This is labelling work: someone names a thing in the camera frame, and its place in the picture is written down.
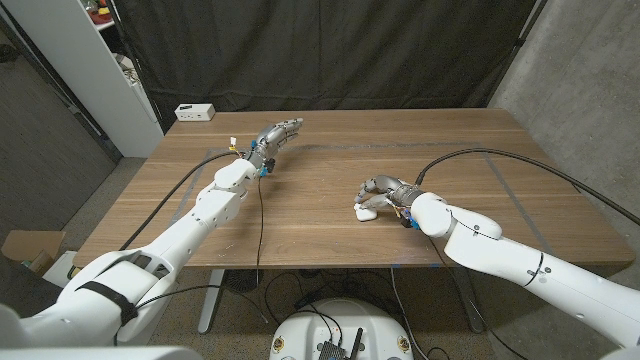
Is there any black floor cable bundle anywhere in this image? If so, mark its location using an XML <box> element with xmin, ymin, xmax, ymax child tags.
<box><xmin>263</xmin><ymin>269</ymin><xmax>392</xmax><ymax>326</ymax></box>

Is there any white robot head cover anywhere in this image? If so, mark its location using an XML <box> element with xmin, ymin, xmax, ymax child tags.
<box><xmin>0</xmin><ymin>344</ymin><xmax>204</xmax><ymax>360</ymax></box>

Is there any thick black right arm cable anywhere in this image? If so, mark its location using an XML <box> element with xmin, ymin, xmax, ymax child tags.
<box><xmin>414</xmin><ymin>147</ymin><xmax>640</xmax><ymax>226</ymax></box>

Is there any brown cardboard box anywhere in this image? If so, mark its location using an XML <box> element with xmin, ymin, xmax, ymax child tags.
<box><xmin>0</xmin><ymin>229</ymin><xmax>66</xmax><ymax>279</ymax></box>

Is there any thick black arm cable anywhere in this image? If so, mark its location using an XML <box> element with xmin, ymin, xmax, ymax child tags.
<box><xmin>117</xmin><ymin>149</ymin><xmax>244</xmax><ymax>253</ymax></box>
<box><xmin>414</xmin><ymin>147</ymin><xmax>640</xmax><ymax>226</ymax></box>

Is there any grey table leg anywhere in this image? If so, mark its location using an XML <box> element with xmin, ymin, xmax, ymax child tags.
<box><xmin>197</xmin><ymin>269</ymin><xmax>226</xmax><ymax>335</ymax></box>
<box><xmin>449</xmin><ymin>269</ymin><xmax>485</xmax><ymax>334</ymax></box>

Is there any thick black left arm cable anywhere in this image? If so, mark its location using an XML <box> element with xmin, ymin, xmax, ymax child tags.
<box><xmin>117</xmin><ymin>149</ymin><xmax>244</xmax><ymax>253</ymax></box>

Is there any white shelf cabinet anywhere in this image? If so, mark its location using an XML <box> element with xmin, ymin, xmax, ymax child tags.
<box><xmin>0</xmin><ymin>0</ymin><xmax>166</xmax><ymax>159</ymax></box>

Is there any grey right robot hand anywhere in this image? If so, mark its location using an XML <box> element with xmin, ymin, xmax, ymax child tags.
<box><xmin>353</xmin><ymin>174</ymin><xmax>426</xmax><ymax>221</ymax></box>

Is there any white power strip box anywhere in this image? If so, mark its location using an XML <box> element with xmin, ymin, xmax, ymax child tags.
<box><xmin>174</xmin><ymin>103</ymin><xmax>217</xmax><ymax>123</ymax></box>

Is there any white robot torso base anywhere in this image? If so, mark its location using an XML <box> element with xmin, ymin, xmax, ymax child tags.
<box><xmin>268</xmin><ymin>298</ymin><xmax>415</xmax><ymax>360</ymax></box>

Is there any black antenna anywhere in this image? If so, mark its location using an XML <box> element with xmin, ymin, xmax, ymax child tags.
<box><xmin>349</xmin><ymin>327</ymin><xmax>365</xmax><ymax>360</ymax></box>

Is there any grey floor cable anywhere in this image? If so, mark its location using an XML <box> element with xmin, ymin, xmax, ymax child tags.
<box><xmin>389</xmin><ymin>266</ymin><xmax>431</xmax><ymax>360</ymax></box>

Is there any thin black left wrist cable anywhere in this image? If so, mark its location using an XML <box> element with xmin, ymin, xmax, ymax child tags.
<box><xmin>254</xmin><ymin>175</ymin><xmax>266</xmax><ymax>276</ymax></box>

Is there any round black floor fan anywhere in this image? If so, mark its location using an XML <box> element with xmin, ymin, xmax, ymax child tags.
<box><xmin>223</xmin><ymin>269</ymin><xmax>265</xmax><ymax>295</ymax></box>

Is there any white airpods case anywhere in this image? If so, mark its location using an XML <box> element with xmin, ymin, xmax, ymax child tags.
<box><xmin>353</xmin><ymin>202</ymin><xmax>379</xmax><ymax>222</ymax></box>

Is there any black curtain backdrop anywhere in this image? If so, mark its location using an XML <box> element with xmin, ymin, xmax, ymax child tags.
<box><xmin>107</xmin><ymin>0</ymin><xmax>549</xmax><ymax>134</ymax></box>

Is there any thin black shoulder cable loop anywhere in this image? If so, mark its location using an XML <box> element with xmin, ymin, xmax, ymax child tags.
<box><xmin>134</xmin><ymin>283</ymin><xmax>271</xmax><ymax>324</ymax></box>

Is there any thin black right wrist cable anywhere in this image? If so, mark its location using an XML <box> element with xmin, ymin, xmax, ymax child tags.
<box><xmin>427</xmin><ymin>234</ymin><xmax>531</xmax><ymax>360</ymax></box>

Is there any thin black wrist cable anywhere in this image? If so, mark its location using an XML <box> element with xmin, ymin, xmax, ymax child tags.
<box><xmin>427</xmin><ymin>234</ymin><xmax>531</xmax><ymax>360</ymax></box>
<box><xmin>254</xmin><ymin>175</ymin><xmax>266</xmax><ymax>276</ymax></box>

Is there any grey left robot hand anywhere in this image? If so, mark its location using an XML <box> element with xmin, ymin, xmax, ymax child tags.
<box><xmin>247</xmin><ymin>117</ymin><xmax>305</xmax><ymax>177</ymax></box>

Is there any white flat floor board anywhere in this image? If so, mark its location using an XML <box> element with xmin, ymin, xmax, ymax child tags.
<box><xmin>39</xmin><ymin>249</ymin><xmax>81</xmax><ymax>290</ymax></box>

